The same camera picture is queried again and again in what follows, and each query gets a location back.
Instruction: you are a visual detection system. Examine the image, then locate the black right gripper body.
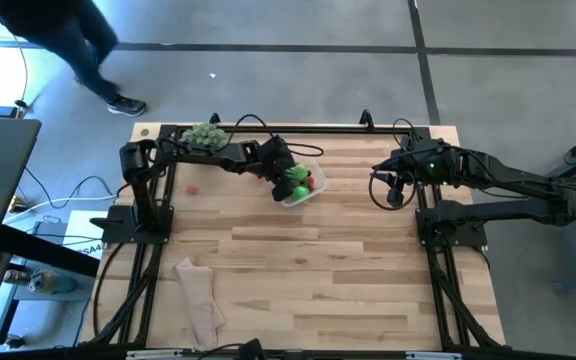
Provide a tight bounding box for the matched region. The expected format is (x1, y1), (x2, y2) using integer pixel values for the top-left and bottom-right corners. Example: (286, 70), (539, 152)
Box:
(402, 139), (462, 185)

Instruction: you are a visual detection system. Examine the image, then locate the black floor cable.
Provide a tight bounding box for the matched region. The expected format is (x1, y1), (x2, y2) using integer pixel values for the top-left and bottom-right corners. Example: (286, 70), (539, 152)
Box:
(21, 166), (125, 202)

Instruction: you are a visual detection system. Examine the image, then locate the teal water bottle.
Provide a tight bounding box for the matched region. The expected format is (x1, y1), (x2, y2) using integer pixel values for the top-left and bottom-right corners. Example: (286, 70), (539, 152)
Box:
(26, 268), (78, 297)

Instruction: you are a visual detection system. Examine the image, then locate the black table-level camera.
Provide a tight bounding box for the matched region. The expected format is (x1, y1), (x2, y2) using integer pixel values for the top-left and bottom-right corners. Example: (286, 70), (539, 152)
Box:
(239, 338), (268, 360)

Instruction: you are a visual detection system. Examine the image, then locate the black camera cable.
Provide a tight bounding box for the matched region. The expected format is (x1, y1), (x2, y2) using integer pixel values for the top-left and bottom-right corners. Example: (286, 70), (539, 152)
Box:
(226, 113), (326, 158)
(367, 168), (418, 212)

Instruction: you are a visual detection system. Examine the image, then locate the striped green toy watermelon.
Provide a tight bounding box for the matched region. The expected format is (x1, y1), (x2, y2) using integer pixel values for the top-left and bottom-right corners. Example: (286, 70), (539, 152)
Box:
(286, 163), (312, 185)

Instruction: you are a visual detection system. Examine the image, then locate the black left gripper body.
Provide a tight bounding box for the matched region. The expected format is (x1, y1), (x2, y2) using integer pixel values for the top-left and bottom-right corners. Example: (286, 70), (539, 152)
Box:
(253, 133), (299, 185)

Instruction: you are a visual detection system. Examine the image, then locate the green potted plant white pot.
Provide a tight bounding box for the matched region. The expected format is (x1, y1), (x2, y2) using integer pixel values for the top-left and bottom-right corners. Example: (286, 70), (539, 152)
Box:
(180, 122), (230, 150)

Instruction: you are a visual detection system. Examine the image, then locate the black left camera cable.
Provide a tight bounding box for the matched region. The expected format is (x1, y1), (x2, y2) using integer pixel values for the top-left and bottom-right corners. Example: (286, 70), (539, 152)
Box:
(226, 113), (326, 158)

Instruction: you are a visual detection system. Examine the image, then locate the person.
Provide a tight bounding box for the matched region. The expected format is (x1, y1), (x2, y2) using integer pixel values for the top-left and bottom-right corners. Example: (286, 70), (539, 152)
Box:
(0, 0), (148, 118)

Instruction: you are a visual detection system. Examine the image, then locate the white floor cable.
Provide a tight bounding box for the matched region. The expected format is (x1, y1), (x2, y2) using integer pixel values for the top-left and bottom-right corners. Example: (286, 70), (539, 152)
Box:
(2, 193), (119, 224)

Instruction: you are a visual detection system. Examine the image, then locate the white printed paper sheet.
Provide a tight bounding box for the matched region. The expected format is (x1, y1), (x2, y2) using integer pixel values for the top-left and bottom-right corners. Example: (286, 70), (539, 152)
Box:
(61, 209), (110, 261)

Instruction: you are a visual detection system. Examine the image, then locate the black right camera cable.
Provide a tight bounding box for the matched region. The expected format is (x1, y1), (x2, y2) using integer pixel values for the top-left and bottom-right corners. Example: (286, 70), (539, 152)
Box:
(367, 168), (418, 212)

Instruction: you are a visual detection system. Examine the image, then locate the clear plastic tupperware container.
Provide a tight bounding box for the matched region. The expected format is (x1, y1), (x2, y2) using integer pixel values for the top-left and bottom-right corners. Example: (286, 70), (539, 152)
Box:
(273, 157), (329, 209)

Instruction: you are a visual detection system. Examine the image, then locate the beige folded cloth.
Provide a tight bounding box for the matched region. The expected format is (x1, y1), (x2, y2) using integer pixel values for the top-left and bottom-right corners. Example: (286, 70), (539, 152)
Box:
(173, 257), (227, 350)

